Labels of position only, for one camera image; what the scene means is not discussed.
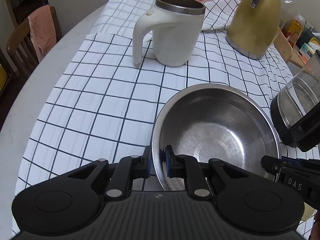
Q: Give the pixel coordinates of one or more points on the gold thermos jug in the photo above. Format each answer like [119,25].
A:
[254,26]

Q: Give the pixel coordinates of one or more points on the tissue box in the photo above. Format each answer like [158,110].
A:
[306,51]

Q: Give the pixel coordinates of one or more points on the glass electric kettle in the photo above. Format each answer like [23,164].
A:
[295,109]

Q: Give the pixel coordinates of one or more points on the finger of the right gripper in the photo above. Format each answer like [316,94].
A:
[298,162]
[270,164]

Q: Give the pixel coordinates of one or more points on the orange juice bottle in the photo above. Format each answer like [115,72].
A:
[294,29]

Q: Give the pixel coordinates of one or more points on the checkered tablecloth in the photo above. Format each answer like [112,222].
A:
[104,108]

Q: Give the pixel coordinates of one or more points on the wooden chair left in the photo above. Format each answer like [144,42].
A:
[21,50]

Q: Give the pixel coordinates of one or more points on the grey drawer cabinet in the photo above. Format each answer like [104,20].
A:
[286,50]

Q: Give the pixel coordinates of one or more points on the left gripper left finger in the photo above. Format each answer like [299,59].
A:
[123,173]

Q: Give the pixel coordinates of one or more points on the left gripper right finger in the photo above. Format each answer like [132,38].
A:
[193,173]

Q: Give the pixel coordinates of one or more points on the person's right hand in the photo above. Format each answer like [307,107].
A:
[315,231]

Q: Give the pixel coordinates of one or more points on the white mug with handle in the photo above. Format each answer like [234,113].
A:
[175,27]

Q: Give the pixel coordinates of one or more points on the pink towel on chair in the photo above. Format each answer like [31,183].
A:
[42,31]

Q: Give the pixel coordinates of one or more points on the large steel bowl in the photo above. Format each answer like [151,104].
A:
[213,121]

